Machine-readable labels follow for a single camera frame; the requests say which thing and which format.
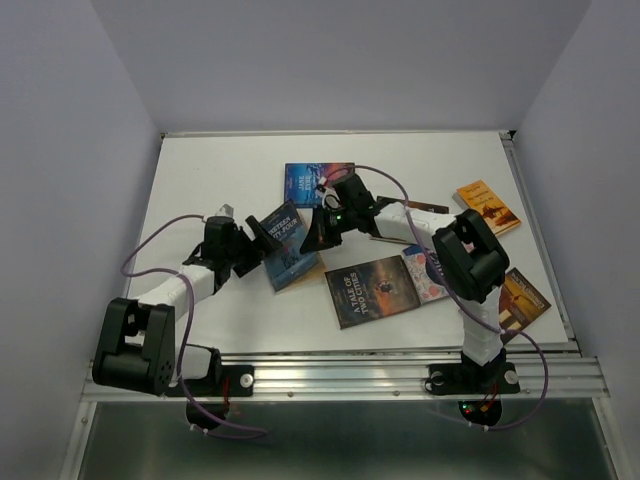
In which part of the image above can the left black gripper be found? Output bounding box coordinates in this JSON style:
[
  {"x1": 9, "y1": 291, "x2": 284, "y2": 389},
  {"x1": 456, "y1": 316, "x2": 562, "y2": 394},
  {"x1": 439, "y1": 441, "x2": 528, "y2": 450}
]
[{"x1": 225, "y1": 216, "x2": 282, "y2": 277}]

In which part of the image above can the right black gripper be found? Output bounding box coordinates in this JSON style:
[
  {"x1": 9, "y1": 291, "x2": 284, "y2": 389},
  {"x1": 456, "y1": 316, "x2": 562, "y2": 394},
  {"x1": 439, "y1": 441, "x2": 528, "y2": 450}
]
[{"x1": 299, "y1": 203, "x2": 356, "y2": 254}]

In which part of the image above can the Nineteen Eighty-Four blue book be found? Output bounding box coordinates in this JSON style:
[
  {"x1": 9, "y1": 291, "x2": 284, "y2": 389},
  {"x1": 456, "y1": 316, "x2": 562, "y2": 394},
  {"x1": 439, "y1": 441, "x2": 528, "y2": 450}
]
[{"x1": 260, "y1": 201, "x2": 325, "y2": 292}]

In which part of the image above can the Jane Eyre blue book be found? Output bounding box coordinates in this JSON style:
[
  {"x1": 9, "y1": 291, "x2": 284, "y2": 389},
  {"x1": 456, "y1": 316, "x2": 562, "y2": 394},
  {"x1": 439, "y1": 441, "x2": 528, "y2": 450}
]
[{"x1": 284, "y1": 163, "x2": 351, "y2": 208}]

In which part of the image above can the Three Days to See book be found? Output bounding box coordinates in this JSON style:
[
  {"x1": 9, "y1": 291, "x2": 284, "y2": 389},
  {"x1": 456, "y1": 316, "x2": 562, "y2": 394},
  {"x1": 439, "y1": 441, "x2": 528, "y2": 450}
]
[{"x1": 371, "y1": 195, "x2": 450, "y2": 244}]

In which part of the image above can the A Tale of Two Cities book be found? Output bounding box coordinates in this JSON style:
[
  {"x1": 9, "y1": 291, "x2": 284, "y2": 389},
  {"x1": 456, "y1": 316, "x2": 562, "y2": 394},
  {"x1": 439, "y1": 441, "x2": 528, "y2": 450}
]
[{"x1": 325, "y1": 255, "x2": 421, "y2": 330}]

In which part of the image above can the Little Women floral book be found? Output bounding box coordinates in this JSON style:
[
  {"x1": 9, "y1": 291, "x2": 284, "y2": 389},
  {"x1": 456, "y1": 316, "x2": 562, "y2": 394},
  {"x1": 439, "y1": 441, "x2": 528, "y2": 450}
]
[{"x1": 402, "y1": 245, "x2": 449, "y2": 305}]

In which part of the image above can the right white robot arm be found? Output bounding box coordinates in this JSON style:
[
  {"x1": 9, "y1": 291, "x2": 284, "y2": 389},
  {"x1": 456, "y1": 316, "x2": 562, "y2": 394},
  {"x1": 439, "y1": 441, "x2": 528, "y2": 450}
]
[{"x1": 301, "y1": 167, "x2": 510, "y2": 390}]

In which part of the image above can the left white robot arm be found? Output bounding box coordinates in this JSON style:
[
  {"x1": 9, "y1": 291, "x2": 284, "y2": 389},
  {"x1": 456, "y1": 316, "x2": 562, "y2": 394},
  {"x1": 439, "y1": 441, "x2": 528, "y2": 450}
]
[{"x1": 92, "y1": 214, "x2": 283, "y2": 396}]

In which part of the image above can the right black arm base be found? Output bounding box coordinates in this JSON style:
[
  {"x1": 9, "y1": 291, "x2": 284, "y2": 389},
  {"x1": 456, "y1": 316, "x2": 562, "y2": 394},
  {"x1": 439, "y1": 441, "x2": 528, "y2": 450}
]
[{"x1": 422, "y1": 348, "x2": 521, "y2": 427}]

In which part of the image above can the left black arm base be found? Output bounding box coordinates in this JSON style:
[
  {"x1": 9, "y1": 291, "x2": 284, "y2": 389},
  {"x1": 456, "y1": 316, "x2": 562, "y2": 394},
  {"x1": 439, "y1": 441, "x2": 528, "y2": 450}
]
[{"x1": 182, "y1": 344, "x2": 255, "y2": 420}]

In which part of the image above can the yellow orange book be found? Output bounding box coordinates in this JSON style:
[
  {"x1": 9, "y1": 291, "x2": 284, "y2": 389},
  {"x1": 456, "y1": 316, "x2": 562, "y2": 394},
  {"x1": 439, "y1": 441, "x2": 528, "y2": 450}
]
[{"x1": 453, "y1": 180, "x2": 521, "y2": 236}]

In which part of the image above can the brown orange book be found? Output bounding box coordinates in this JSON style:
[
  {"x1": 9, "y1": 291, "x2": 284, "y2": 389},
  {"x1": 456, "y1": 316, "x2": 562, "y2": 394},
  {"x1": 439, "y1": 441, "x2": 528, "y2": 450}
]
[{"x1": 499, "y1": 268, "x2": 551, "y2": 345}]

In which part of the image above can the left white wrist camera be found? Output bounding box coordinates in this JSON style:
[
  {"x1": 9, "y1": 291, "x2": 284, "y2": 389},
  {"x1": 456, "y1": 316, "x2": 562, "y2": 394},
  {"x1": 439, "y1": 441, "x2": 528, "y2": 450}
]
[{"x1": 215, "y1": 204, "x2": 234, "y2": 218}]

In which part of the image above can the aluminium mounting rail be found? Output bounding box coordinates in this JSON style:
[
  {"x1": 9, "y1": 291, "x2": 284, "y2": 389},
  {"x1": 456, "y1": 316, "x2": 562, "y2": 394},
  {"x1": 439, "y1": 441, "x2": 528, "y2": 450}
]
[{"x1": 82, "y1": 347, "x2": 612, "y2": 403}]

